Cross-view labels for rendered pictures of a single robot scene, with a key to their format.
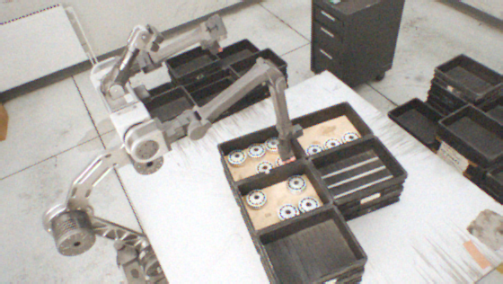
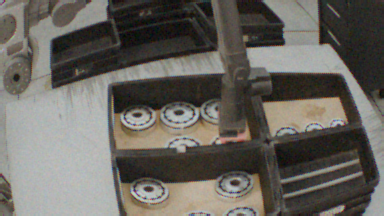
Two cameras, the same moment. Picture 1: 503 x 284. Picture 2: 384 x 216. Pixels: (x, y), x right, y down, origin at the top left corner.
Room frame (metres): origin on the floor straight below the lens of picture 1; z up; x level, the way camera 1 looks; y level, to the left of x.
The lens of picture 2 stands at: (0.09, -0.23, 1.97)
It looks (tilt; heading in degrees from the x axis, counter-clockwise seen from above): 38 degrees down; 7
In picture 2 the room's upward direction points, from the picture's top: straight up
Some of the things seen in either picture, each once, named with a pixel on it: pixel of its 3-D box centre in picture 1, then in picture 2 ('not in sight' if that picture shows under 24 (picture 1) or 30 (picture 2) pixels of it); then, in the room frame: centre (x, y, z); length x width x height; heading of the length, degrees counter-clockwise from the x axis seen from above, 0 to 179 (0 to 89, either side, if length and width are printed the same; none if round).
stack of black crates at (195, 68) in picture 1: (197, 81); (141, 22); (2.81, 0.38, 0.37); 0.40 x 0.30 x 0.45; 114
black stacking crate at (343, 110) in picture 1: (327, 135); (311, 116); (1.49, -0.43, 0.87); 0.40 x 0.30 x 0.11; 104
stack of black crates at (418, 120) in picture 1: (419, 129); not in sight; (1.96, -1.26, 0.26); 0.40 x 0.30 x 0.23; 24
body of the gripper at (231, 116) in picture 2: (285, 146); (232, 109); (1.35, -0.17, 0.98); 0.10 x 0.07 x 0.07; 9
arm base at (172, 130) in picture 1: (171, 130); (36, 10); (1.10, 0.30, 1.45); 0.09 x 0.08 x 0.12; 24
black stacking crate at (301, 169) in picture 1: (282, 200); (195, 205); (1.10, -0.11, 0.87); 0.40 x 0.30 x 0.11; 104
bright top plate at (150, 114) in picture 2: (237, 156); (137, 117); (1.44, 0.08, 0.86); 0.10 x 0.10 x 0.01
